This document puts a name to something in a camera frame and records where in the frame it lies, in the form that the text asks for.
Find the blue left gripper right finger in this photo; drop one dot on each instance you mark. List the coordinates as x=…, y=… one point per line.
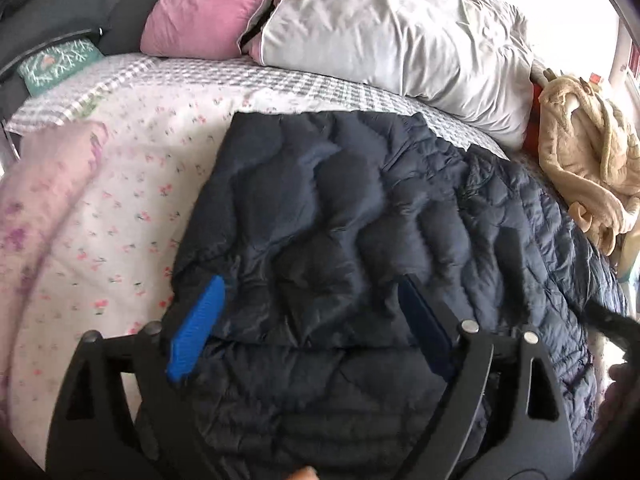
x=433, y=326

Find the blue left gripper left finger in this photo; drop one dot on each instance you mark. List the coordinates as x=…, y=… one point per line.
x=187, y=343

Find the dark navy puffer jacket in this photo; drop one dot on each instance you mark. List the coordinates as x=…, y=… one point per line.
x=310, y=220

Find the person's right hand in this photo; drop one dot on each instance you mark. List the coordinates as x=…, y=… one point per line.
x=622, y=378

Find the person's left hand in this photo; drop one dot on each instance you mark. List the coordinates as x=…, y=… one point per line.
x=306, y=473

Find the cherry print white quilt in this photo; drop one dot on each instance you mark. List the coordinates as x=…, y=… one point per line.
x=110, y=265

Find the beige fleece garment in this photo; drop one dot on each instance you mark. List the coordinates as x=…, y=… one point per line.
x=590, y=153

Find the red item behind pillow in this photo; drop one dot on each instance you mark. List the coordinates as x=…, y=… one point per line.
x=531, y=141

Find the pink floral blanket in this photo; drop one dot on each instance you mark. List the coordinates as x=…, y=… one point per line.
x=37, y=194

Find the grey checked bed sheet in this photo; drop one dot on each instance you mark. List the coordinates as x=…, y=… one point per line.
x=70, y=99

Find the white grey pillow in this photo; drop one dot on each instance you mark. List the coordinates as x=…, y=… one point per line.
x=468, y=58

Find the teal patterned cushion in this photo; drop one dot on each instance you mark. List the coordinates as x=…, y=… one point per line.
x=49, y=67

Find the pink pillow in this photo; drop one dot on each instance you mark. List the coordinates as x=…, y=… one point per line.
x=209, y=29

